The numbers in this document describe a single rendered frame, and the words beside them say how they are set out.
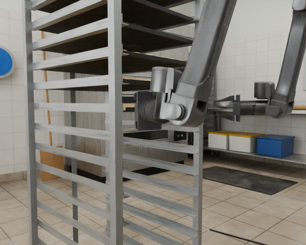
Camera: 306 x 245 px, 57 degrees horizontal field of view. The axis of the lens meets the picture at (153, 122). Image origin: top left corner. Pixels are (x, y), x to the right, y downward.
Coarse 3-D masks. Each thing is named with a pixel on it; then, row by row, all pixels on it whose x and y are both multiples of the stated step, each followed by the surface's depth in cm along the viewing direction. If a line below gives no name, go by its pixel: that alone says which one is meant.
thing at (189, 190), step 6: (108, 168) 161; (126, 174) 151; (132, 174) 148; (138, 174) 144; (138, 180) 142; (144, 180) 142; (150, 180) 139; (156, 180) 136; (162, 180) 133; (162, 186) 132; (168, 186) 131; (174, 186) 129; (180, 186) 126; (186, 186) 124; (180, 192) 123; (186, 192) 123; (192, 192) 122; (198, 192) 120
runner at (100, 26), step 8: (88, 24) 97; (96, 24) 94; (104, 24) 91; (128, 24) 87; (64, 32) 108; (72, 32) 104; (80, 32) 100; (88, 32) 97; (96, 32) 96; (40, 40) 121; (48, 40) 116; (56, 40) 112; (64, 40) 109; (72, 40) 109; (40, 48) 124
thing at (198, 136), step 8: (200, 0) 115; (200, 8) 115; (200, 128) 119; (200, 136) 119; (200, 144) 119; (200, 152) 119; (200, 160) 120; (200, 168) 120; (200, 176) 120; (200, 184) 121; (200, 192) 121; (200, 200) 121; (200, 208) 122; (200, 216) 122; (200, 224) 122; (200, 232) 122; (192, 240) 124; (200, 240) 123
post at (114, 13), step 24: (120, 0) 84; (120, 24) 85; (120, 48) 85; (120, 72) 86; (120, 96) 86; (120, 120) 87; (120, 144) 87; (120, 168) 87; (120, 192) 88; (120, 216) 88; (120, 240) 89
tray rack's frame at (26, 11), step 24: (24, 0) 123; (24, 24) 124; (24, 48) 125; (24, 72) 127; (72, 96) 145; (72, 120) 145; (72, 144) 146; (72, 168) 147; (72, 192) 147; (72, 216) 148
